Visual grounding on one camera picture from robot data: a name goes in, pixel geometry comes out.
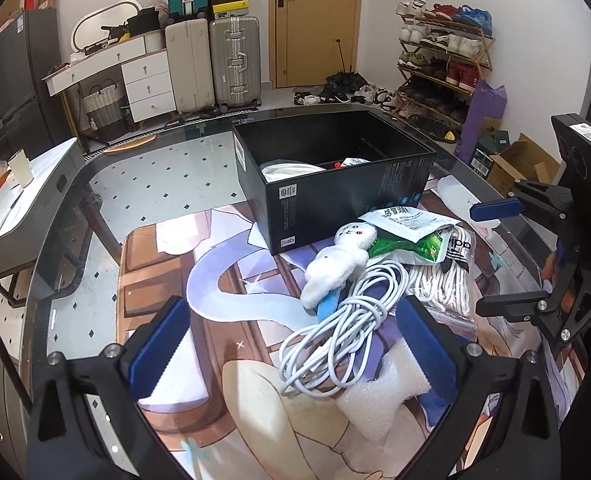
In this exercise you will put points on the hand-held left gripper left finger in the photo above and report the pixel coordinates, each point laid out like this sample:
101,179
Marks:
160,345

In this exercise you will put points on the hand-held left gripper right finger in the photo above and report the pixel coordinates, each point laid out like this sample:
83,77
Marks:
425,345

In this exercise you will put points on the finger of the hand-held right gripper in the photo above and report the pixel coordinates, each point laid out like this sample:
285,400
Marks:
510,306
495,209

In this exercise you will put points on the white foam piece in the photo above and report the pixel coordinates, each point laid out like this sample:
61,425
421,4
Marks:
375,400

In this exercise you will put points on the white printed packet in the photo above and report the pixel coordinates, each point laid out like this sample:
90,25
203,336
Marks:
405,220

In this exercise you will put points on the white plush toy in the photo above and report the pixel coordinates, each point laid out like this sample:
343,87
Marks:
335,260

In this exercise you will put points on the black cardboard box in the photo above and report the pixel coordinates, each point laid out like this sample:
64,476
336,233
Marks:
325,195

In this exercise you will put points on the open cardboard box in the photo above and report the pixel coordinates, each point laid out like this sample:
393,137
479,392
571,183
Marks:
520,165

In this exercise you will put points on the dark green box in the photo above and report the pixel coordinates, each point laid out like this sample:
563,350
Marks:
485,157

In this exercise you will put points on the purple yoga mat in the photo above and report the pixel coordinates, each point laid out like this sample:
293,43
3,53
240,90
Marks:
480,120

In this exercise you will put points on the printed desk mat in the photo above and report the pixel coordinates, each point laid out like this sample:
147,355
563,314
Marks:
255,410

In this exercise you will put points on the wooden shoe rack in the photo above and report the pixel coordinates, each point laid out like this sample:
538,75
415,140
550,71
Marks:
483,42

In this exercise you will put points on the group of assorted shoes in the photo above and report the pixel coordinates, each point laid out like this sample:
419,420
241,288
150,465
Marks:
440,40

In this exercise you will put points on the white side desk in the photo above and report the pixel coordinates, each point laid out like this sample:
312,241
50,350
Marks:
35,195

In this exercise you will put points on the white cloth bundle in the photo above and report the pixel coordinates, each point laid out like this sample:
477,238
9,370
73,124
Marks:
288,170

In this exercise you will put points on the black umbrella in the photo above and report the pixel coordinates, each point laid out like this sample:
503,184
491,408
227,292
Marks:
344,57

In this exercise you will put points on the woven basket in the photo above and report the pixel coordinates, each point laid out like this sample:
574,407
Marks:
102,110

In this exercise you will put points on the wooden door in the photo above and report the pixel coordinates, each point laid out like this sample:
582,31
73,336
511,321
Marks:
315,35

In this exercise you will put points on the white dressing table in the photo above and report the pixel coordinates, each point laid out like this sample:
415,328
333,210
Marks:
145,80

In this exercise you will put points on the beige suitcase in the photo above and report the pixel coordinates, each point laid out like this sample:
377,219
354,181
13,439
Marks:
190,65

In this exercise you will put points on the silver suitcase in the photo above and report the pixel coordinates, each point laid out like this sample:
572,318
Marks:
235,60

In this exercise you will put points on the grey refrigerator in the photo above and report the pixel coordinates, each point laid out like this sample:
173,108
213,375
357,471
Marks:
20,60

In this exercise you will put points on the black bag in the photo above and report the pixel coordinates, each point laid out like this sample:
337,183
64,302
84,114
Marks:
143,22

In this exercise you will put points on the oval mirror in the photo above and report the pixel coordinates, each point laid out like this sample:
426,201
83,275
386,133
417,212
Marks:
100,25

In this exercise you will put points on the yellow striped shoe box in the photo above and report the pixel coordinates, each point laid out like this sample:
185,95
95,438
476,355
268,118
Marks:
230,11

